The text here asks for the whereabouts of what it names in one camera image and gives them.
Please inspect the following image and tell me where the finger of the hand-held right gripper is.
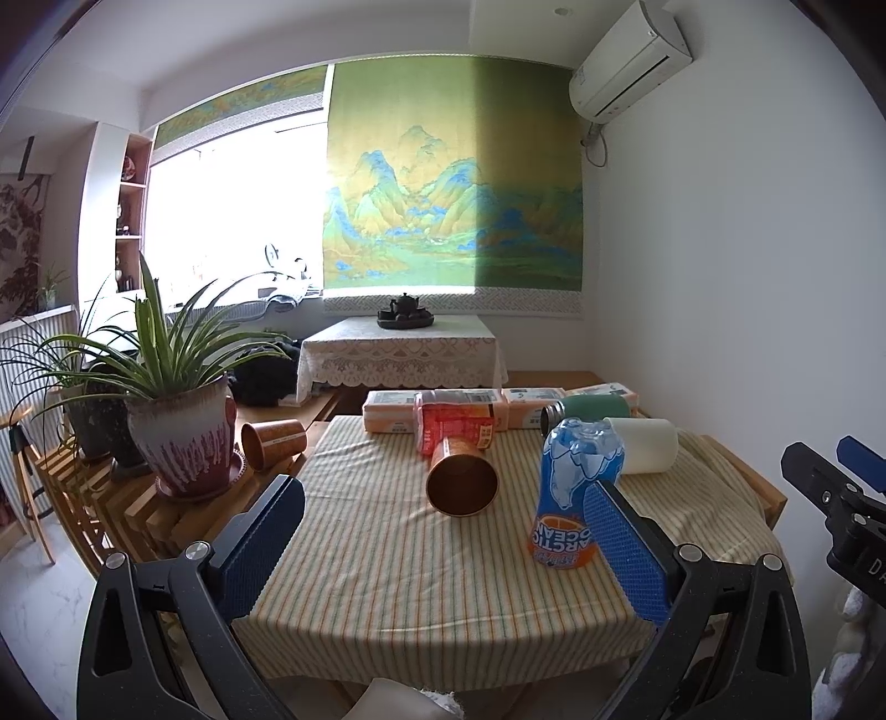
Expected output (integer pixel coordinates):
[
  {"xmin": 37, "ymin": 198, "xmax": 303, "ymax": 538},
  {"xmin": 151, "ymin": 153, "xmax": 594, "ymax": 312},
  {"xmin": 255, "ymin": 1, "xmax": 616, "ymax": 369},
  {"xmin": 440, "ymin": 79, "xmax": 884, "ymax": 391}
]
[
  {"xmin": 781, "ymin": 441, "xmax": 866, "ymax": 531},
  {"xmin": 835, "ymin": 435, "xmax": 886, "ymax": 497}
]

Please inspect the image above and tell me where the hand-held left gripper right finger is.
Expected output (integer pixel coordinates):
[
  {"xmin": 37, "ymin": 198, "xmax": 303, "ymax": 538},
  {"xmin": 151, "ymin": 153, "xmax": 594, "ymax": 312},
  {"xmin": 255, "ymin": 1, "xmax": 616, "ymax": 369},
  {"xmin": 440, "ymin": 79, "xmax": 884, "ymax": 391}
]
[{"xmin": 583, "ymin": 480, "xmax": 812, "ymax": 720}]

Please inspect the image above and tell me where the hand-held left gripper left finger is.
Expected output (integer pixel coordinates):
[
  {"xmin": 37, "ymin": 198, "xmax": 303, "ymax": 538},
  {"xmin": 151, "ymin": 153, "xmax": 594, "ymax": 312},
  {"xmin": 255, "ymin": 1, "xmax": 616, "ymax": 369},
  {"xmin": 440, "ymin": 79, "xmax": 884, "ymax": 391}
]
[{"xmin": 76, "ymin": 474, "xmax": 309, "ymax": 720}]

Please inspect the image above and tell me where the brown paper cup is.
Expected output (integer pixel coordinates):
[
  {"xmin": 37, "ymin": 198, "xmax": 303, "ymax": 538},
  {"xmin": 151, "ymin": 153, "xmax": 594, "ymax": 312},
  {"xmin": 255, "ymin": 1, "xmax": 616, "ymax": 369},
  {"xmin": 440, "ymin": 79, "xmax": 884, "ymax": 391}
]
[{"xmin": 425, "ymin": 435, "xmax": 501, "ymax": 518}]

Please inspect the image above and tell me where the person's right forearm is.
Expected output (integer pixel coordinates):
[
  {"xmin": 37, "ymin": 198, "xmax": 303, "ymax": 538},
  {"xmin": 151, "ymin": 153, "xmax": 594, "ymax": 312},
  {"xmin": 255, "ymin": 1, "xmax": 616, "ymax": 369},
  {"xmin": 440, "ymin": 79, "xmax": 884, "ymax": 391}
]
[{"xmin": 812, "ymin": 580, "xmax": 886, "ymax": 720}]

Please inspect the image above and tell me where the copper cup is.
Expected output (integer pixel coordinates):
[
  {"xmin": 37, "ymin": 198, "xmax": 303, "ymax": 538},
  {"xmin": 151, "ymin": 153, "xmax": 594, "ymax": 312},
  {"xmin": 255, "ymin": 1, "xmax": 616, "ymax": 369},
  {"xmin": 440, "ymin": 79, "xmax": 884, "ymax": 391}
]
[{"xmin": 240, "ymin": 418, "xmax": 308, "ymax": 473}]

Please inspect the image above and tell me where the white cup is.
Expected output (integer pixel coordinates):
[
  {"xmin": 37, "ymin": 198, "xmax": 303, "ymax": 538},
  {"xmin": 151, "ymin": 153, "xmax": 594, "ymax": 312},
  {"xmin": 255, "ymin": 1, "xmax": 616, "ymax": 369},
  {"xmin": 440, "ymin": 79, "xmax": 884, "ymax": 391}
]
[{"xmin": 604, "ymin": 417, "xmax": 680, "ymax": 476}]

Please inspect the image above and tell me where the wooden table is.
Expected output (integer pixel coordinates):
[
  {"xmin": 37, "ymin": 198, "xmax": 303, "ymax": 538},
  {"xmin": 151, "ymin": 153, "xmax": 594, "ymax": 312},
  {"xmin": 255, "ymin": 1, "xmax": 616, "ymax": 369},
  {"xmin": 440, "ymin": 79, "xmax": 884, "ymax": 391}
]
[{"xmin": 303, "ymin": 415, "xmax": 791, "ymax": 531}]

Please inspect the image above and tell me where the blue crushed plastic bottle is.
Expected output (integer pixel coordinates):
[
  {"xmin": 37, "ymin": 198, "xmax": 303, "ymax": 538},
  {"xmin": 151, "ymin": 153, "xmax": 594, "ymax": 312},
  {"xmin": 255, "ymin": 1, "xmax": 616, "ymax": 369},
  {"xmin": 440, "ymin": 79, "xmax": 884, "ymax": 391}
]
[{"xmin": 529, "ymin": 416, "xmax": 627, "ymax": 573}]

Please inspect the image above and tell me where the striped tablecloth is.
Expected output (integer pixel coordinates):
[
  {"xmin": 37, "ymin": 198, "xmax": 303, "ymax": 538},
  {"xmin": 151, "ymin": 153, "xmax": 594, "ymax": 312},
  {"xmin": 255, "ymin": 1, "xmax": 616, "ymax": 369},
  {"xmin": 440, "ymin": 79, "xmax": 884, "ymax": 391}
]
[{"xmin": 231, "ymin": 413, "xmax": 791, "ymax": 702}]

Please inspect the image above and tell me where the wooden plant stand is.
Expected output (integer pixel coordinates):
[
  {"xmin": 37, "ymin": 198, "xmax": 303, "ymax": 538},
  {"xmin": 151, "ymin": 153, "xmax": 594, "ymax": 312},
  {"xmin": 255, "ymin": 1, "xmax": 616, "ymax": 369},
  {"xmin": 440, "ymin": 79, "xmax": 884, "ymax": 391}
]
[{"xmin": 33, "ymin": 428, "xmax": 309, "ymax": 563}]

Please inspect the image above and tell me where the plant in glazed pot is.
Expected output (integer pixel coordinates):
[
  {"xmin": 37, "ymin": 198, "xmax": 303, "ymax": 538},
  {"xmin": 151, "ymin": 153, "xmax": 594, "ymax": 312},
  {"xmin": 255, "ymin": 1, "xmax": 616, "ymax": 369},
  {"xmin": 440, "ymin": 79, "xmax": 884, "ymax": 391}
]
[{"xmin": 14, "ymin": 250, "xmax": 296, "ymax": 502}]

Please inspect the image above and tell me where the green thermos flask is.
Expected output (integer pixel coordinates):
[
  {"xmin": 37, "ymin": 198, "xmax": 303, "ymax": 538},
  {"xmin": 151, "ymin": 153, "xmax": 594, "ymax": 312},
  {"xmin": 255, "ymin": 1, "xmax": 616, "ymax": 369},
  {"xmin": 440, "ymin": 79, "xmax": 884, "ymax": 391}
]
[{"xmin": 542, "ymin": 394, "xmax": 631, "ymax": 432}]

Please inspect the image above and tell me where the black bag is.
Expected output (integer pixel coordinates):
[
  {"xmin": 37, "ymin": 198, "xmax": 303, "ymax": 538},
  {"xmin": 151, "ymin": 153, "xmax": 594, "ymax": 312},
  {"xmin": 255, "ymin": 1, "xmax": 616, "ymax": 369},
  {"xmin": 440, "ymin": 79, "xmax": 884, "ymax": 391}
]
[{"xmin": 230, "ymin": 338, "xmax": 303, "ymax": 407}]

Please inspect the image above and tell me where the plant in dark pot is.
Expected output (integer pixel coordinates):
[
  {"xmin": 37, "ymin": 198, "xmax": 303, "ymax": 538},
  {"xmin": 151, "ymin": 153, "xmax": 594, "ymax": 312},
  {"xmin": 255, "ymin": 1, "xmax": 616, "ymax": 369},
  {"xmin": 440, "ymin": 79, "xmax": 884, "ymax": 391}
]
[{"xmin": 0, "ymin": 275, "xmax": 148, "ymax": 469}]

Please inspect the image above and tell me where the white cloth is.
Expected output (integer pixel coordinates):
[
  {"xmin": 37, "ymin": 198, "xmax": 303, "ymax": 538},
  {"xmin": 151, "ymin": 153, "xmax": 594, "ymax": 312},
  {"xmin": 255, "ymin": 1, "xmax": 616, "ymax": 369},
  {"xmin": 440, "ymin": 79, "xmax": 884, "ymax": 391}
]
[{"xmin": 342, "ymin": 677, "xmax": 466, "ymax": 720}]

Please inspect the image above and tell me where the red snack packet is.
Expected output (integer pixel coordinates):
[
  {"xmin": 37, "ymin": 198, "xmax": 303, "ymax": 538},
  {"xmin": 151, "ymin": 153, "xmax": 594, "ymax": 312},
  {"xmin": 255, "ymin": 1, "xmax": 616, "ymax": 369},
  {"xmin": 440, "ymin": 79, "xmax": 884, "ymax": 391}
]
[{"xmin": 414, "ymin": 392, "xmax": 500, "ymax": 459}]

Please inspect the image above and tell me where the white lace tablecloth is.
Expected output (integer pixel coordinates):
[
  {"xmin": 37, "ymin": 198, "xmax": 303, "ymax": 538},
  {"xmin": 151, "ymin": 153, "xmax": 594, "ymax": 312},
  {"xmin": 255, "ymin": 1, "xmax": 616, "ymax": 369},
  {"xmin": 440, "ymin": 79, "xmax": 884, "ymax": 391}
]
[{"xmin": 295, "ymin": 317, "xmax": 511, "ymax": 404}]

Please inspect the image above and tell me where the wooden stool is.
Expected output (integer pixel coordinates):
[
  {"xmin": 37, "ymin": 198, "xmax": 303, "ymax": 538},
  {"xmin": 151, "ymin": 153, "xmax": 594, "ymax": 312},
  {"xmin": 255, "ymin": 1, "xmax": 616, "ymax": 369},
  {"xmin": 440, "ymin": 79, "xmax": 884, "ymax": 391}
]
[{"xmin": 0, "ymin": 403, "xmax": 58, "ymax": 566}]

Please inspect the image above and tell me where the grey cloth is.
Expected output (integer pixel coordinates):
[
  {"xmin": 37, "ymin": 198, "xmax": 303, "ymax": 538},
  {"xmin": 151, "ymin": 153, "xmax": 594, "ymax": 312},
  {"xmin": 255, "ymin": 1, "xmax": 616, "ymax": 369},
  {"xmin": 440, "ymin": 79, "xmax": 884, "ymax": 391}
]
[{"xmin": 259, "ymin": 280, "xmax": 323, "ymax": 314}]

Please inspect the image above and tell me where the dark tea tray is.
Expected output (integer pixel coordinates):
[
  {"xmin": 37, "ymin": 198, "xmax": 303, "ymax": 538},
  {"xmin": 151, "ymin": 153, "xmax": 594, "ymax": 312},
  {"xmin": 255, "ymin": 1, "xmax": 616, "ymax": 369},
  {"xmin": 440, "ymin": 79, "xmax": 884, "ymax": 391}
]
[{"xmin": 375, "ymin": 307, "xmax": 436, "ymax": 331}]

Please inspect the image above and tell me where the white radiator cover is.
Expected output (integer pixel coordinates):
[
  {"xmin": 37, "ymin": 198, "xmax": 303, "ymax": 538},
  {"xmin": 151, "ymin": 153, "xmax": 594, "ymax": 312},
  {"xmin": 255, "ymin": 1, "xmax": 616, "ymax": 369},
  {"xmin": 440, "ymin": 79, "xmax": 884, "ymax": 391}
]
[{"xmin": 0, "ymin": 303, "xmax": 81, "ymax": 444}]

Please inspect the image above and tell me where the small potted plant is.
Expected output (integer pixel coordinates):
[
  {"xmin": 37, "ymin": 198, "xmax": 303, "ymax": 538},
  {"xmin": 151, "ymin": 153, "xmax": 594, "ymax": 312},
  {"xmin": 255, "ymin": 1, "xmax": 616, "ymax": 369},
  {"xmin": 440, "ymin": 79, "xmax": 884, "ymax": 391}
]
[{"xmin": 30, "ymin": 261, "xmax": 71, "ymax": 313}]

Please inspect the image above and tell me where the landscape painting roller blind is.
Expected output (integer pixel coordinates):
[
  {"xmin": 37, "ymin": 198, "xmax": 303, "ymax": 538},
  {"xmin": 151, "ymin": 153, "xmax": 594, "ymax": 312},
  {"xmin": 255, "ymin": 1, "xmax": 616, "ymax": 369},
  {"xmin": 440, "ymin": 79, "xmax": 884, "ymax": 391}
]
[{"xmin": 321, "ymin": 59, "xmax": 586, "ymax": 320}]

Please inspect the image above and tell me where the narrow landscape roller blind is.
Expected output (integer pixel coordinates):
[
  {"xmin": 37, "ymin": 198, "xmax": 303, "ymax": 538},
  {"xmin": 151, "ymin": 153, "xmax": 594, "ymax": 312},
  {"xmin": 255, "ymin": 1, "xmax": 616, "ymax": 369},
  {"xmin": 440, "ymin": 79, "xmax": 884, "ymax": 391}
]
[{"xmin": 150, "ymin": 64, "xmax": 331, "ymax": 151}]

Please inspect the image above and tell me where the white air conditioner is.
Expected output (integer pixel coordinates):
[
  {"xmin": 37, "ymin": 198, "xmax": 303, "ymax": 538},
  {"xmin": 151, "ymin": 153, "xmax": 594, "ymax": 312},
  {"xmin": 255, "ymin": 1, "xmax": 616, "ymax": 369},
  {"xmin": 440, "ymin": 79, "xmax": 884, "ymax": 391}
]
[{"xmin": 568, "ymin": 0, "xmax": 694, "ymax": 126}]

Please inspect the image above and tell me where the wall shelf unit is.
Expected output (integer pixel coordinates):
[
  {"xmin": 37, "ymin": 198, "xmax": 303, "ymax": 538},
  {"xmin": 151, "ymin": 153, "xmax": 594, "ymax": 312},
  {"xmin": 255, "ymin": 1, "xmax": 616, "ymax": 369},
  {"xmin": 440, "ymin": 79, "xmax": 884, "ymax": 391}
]
[{"xmin": 109, "ymin": 134, "xmax": 154, "ymax": 296}]

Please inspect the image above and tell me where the air conditioner cable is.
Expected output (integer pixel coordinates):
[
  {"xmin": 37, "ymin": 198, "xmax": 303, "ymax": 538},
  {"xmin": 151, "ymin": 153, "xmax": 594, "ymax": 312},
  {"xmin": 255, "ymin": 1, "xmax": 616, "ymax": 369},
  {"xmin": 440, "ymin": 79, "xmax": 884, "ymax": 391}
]
[{"xmin": 580, "ymin": 120, "xmax": 611, "ymax": 168}]

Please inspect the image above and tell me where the red foliage wall picture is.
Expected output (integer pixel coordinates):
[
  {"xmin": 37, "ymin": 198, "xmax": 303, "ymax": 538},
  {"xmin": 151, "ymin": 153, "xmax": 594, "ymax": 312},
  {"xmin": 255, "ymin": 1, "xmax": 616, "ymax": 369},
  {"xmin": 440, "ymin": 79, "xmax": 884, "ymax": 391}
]
[{"xmin": 0, "ymin": 172, "xmax": 51, "ymax": 321}]

